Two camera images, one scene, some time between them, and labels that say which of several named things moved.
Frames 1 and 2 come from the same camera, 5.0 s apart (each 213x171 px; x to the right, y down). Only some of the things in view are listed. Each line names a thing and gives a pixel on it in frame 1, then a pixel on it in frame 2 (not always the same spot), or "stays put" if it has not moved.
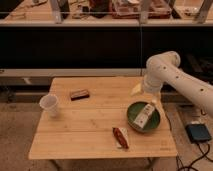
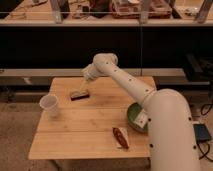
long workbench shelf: [110, 13] stays put
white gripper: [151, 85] → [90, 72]
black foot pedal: [198, 133] stays put
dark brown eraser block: [83, 94] stays put
